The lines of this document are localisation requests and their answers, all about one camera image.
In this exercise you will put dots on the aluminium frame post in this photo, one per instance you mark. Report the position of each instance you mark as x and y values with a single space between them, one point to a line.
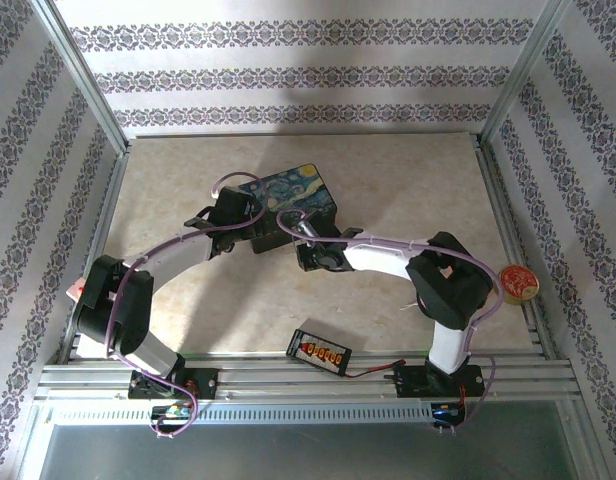
524 75
83 75

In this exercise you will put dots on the black board with yellow connectors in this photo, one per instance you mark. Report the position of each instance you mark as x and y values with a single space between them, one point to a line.
313 350

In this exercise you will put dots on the red and gold round tin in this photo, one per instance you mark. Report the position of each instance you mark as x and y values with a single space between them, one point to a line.
518 282

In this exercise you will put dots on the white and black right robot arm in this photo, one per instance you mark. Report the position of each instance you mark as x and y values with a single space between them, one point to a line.
383 252

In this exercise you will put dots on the grey metal sheet panel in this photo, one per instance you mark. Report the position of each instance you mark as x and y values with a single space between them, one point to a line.
338 452

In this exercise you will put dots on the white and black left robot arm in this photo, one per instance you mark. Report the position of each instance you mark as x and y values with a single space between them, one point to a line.
178 257

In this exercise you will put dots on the small circuit board with leds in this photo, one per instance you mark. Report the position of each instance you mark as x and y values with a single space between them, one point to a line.
170 411
445 412

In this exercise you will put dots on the thin aluminium frame rail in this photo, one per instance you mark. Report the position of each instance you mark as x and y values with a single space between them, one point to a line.
308 135

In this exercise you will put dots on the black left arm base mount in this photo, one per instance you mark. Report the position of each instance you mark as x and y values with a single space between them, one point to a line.
203 382

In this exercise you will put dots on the aluminium frame side rail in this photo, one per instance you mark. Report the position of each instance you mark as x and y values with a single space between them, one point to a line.
99 250
505 225

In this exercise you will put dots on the pink card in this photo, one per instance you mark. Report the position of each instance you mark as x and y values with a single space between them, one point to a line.
75 290

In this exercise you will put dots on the starry night painted tin box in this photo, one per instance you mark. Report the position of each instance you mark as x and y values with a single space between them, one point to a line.
298 187

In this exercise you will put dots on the wide aluminium frame rail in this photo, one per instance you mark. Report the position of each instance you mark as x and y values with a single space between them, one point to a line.
288 385

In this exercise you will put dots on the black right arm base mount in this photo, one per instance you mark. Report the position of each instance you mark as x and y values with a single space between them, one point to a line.
413 382

